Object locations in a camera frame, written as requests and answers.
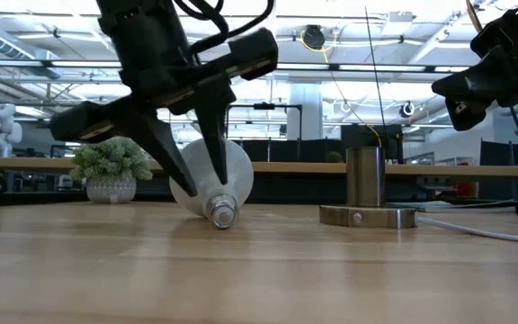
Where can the dark blue partition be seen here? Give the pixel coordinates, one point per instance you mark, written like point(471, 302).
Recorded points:
point(497, 171)

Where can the black aluminium table frame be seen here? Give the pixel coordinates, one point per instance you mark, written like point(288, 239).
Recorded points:
point(25, 199)

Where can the black partition panels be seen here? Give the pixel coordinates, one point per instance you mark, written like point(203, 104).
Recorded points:
point(281, 150)

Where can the black background monitor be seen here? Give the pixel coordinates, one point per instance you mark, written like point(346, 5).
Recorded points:
point(362, 135)

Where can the black background camera stand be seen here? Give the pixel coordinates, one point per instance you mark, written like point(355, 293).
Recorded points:
point(264, 106)

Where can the green potted plant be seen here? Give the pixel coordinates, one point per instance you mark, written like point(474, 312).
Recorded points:
point(110, 162)

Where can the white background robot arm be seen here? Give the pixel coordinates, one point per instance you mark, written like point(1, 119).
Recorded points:
point(0, 126)

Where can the light wooden desk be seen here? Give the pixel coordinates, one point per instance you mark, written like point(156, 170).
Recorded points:
point(286, 167)

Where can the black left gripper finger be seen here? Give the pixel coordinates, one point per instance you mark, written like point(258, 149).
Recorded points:
point(216, 130)
point(160, 144)

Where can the white reflector lightbulb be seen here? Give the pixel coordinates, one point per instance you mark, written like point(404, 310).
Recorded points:
point(243, 175)

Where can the white building column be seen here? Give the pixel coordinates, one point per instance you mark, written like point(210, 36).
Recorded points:
point(305, 112)

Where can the red background object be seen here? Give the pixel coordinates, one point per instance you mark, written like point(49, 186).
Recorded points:
point(463, 189)

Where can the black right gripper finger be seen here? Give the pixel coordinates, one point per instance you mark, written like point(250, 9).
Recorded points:
point(466, 118)
point(470, 87)

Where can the brushed metal lamp socket base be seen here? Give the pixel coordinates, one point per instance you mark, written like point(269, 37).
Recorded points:
point(366, 180)

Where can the waterfall picture book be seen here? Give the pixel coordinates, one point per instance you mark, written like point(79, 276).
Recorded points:
point(466, 208)

